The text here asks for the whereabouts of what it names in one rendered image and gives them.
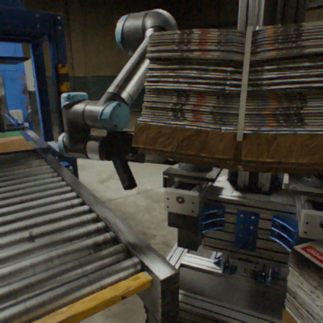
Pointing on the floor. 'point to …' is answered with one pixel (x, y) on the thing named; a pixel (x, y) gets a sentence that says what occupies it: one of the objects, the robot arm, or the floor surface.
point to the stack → (306, 283)
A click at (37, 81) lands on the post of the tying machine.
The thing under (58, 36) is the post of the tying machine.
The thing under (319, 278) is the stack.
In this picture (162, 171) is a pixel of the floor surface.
